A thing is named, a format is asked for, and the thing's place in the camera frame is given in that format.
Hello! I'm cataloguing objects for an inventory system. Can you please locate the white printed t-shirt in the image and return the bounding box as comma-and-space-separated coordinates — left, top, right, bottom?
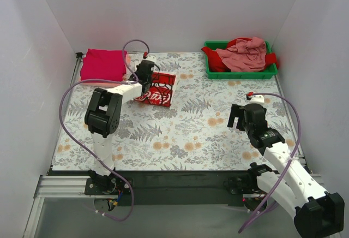
135, 72, 178, 108

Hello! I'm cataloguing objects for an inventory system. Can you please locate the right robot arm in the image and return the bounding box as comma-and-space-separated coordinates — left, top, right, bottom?
228, 103, 345, 237

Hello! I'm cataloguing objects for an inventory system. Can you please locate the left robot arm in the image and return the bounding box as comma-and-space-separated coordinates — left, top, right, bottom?
85, 55, 157, 194

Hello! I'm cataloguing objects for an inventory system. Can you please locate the folded peach t-shirt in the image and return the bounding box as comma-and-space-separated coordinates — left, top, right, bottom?
79, 55, 130, 88

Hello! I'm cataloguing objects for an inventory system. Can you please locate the green plastic tray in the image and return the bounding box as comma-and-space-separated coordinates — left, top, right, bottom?
206, 40, 278, 80

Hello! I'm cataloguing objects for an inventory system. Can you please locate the crumpled red t-shirt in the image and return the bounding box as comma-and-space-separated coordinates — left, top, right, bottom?
201, 38, 272, 72

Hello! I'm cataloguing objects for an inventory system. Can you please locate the crumpled pink t-shirt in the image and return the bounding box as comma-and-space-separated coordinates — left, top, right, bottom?
215, 37, 267, 72

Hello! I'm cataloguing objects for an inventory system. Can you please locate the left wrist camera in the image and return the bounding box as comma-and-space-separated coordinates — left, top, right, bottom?
143, 52, 157, 64

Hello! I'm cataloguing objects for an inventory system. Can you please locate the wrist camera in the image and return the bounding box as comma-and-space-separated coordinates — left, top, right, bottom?
143, 52, 157, 64
246, 92, 265, 105

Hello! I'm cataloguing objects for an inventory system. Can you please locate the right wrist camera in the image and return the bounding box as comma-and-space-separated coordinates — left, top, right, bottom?
246, 92, 265, 105

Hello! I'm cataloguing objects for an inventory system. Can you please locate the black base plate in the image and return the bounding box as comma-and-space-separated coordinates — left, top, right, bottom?
85, 169, 260, 206

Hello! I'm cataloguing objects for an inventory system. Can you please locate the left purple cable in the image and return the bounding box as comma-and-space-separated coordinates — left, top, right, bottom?
59, 39, 150, 222

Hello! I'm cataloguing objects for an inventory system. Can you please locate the aluminium frame rail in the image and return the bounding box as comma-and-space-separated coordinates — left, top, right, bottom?
34, 174, 328, 199

